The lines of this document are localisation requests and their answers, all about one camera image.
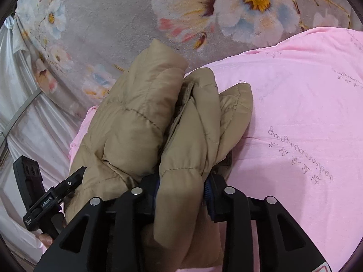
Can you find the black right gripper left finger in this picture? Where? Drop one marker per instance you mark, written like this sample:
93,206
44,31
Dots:
106,236

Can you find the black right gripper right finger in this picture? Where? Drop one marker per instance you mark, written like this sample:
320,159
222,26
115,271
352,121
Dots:
261,235

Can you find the tan quilted puffer jacket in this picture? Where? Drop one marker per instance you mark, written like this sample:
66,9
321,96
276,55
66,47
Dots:
159,119

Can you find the person's left hand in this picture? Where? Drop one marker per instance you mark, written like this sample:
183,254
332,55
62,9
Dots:
46,240

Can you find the silver satin bed skirt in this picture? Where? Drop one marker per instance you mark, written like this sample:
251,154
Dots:
33,126

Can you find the pink bed sheet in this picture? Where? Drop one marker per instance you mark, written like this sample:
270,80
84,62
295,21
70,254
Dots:
303,144

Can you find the grey floral quilt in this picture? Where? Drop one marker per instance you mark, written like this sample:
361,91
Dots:
78,48

